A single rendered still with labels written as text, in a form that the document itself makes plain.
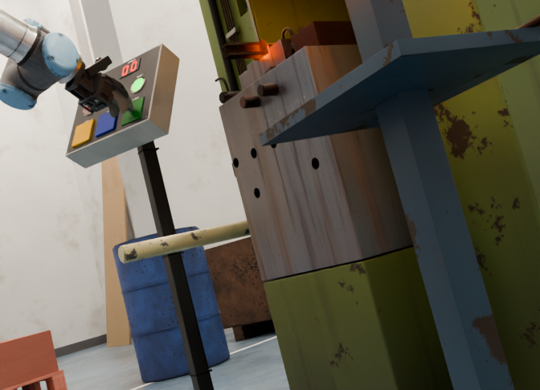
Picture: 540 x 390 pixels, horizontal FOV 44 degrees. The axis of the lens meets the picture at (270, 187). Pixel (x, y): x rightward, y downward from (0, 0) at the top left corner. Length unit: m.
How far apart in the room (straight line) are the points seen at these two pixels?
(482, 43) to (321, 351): 0.84
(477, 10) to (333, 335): 0.71
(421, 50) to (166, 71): 1.23
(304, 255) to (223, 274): 3.69
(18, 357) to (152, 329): 1.25
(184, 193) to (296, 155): 4.59
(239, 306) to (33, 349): 1.49
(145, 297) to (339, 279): 2.76
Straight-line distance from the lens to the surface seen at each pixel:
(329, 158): 1.34
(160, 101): 1.88
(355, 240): 1.32
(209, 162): 6.24
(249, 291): 5.01
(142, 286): 4.05
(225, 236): 1.81
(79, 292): 9.86
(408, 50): 0.81
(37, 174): 9.96
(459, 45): 0.86
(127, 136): 1.90
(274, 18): 1.92
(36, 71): 1.54
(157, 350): 4.07
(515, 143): 1.30
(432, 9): 1.40
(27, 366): 5.03
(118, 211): 8.49
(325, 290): 1.43
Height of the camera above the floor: 0.51
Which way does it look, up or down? 6 degrees up
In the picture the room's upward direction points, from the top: 14 degrees counter-clockwise
